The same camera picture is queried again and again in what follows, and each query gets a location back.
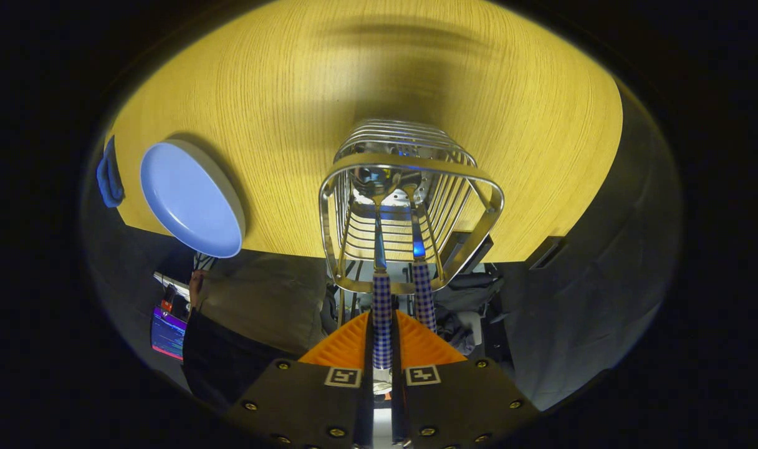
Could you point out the blue cloth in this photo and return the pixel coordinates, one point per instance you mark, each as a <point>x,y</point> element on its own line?
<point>109,178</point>

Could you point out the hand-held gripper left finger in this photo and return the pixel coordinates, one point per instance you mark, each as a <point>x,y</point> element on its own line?
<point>298,405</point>

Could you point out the black table leg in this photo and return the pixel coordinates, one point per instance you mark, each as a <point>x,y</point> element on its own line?
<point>546,252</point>
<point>469,252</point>

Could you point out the blue plate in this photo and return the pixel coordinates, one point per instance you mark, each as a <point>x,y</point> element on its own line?
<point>186,193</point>

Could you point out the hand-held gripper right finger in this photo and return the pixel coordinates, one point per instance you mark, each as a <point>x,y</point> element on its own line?
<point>466,405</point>

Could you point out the person's black top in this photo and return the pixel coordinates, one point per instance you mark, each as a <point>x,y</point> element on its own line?
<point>223,362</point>

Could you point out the white device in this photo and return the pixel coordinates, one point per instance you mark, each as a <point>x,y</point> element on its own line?
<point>170,282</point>

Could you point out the laptop screen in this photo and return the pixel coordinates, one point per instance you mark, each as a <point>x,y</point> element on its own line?
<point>167,333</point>

